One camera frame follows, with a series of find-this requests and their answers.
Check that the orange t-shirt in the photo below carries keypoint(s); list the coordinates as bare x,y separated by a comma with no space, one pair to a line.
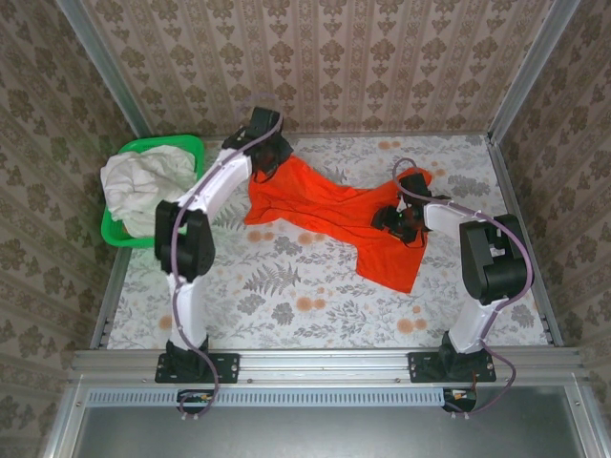
329,205

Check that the green plastic basket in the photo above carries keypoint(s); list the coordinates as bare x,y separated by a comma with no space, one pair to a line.
114,234

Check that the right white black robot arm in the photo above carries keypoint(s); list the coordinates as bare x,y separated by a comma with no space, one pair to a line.
491,257

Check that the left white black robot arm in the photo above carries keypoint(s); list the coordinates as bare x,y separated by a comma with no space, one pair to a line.
191,296

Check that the white t-shirt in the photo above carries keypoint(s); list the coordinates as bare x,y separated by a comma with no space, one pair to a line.
138,186

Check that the grey sheet metal panel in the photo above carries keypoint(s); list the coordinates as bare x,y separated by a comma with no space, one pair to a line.
324,434

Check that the aluminium table side rail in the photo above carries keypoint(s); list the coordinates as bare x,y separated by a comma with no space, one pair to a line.
518,219
112,296

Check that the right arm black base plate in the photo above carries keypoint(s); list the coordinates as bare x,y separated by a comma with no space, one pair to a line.
420,368

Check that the aluminium corner post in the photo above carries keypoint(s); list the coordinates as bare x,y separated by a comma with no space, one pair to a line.
530,67
107,71

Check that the aluminium frame cross rail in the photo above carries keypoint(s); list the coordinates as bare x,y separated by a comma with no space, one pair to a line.
324,365

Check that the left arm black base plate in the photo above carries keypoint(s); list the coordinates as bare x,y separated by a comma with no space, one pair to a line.
229,368

